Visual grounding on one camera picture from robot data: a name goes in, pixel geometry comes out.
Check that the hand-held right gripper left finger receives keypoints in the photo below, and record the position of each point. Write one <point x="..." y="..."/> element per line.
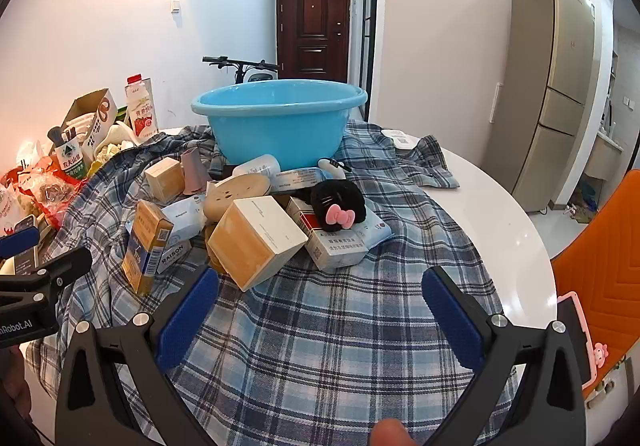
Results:
<point x="190" y="316"/>

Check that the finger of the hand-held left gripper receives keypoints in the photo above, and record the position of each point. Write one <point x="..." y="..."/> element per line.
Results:
<point x="65" y="266"/>
<point x="17" y="243"/>

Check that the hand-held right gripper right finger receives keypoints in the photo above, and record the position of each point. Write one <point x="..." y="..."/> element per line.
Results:
<point x="452" y="321"/>

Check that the large tan and white box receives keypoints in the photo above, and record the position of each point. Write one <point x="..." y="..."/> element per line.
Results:
<point x="250" y="246"/>

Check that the black plush clip pink bow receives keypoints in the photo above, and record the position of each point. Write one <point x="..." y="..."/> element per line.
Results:
<point x="335" y="203"/>

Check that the blue plastic basin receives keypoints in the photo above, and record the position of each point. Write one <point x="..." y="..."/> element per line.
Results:
<point x="280" y="136"/>

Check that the person's right hand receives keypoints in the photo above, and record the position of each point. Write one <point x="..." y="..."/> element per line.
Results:
<point x="391" y="433"/>

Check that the pile of snack bags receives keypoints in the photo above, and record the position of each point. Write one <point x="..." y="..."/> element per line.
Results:
<point x="35" y="191"/>

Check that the yellow and blue carton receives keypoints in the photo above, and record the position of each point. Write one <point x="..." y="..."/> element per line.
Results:
<point x="145" y="246"/>

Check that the white and blue box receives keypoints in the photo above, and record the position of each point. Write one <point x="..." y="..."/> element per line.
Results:
<point x="182" y="226"/>

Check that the green label water bottle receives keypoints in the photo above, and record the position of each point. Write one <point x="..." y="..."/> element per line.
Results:
<point x="70" y="156"/>

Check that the blue tissue packet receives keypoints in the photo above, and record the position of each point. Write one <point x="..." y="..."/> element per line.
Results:
<point x="375" y="228"/>

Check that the blue plaid shirt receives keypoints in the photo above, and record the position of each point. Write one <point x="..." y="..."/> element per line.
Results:
<point x="310" y="351"/>

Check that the pink case phone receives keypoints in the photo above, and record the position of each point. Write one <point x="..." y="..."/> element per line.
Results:
<point x="582" y="331"/>

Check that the round beige perforated disc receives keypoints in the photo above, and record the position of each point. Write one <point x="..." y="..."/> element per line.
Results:
<point x="235" y="193"/>

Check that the small tan box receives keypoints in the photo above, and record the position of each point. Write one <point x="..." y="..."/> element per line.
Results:
<point x="165" y="181"/>

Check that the red and white box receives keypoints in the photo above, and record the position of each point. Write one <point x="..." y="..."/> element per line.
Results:
<point x="332" y="248"/>

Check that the open cardboard snack box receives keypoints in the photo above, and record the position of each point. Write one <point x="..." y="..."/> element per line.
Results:
<point x="92" y="121"/>

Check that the small pink cup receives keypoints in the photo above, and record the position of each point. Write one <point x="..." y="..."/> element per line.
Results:
<point x="192" y="171"/>

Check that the orange chair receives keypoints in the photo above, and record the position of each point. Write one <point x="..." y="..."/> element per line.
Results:
<point x="600" y="256"/>

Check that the white plastic bottle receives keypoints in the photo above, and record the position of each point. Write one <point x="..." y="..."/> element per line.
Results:
<point x="257" y="168"/>

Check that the white and blue packet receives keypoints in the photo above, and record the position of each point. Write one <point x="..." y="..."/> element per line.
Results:
<point x="295" y="178"/>

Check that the red cap milk carton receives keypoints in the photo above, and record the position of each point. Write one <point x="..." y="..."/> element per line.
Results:
<point x="141" y="108"/>

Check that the white flat case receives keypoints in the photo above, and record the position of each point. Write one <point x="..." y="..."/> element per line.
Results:
<point x="402" y="138"/>

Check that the white and black clip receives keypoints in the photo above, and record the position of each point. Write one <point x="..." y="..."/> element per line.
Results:
<point x="332" y="168"/>

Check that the white sink cabinet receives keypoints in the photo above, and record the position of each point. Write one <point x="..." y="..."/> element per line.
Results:
<point x="602" y="156"/>

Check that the beige refrigerator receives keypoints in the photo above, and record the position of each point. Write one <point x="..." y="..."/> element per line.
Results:
<point x="535" y="91"/>

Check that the black bicycle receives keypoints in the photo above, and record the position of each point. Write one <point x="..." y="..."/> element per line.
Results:
<point x="242" y="66"/>

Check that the black framed glass door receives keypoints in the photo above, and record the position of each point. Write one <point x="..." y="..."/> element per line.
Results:
<point x="370" y="26"/>

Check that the dark red entrance door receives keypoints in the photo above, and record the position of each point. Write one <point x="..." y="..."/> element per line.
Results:
<point x="312" y="26"/>

